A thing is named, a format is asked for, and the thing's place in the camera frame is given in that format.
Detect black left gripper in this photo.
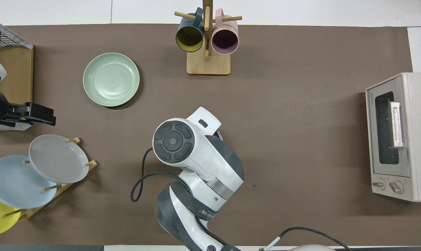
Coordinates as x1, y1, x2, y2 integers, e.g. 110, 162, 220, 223
1, 102, 56, 127

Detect grey plate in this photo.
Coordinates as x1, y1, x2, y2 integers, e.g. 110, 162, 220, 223
29, 134, 90, 184

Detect light blue plate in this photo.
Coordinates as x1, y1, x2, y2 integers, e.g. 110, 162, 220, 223
0, 155, 57, 210

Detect pale green plate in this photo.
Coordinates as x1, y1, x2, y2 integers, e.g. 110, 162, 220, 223
83, 53, 140, 107

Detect wooden plate rack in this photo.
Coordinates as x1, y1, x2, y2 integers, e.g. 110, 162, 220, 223
3, 137, 98, 221

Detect dark teal mug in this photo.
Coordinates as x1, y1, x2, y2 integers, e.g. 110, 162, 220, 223
176, 8, 204, 53

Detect wooden mug tree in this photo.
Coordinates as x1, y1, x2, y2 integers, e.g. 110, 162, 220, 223
174, 0, 242, 75

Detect pink mug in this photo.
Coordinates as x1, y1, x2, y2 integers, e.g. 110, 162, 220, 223
211, 9, 239, 55

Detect brown table mat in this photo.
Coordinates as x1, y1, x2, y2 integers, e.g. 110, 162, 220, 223
0, 24, 421, 246

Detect beige toaster oven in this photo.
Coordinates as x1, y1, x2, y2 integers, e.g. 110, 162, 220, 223
365, 72, 421, 203

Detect wooden shelf with wire mesh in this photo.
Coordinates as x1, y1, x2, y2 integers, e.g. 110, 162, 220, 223
0, 17, 34, 131

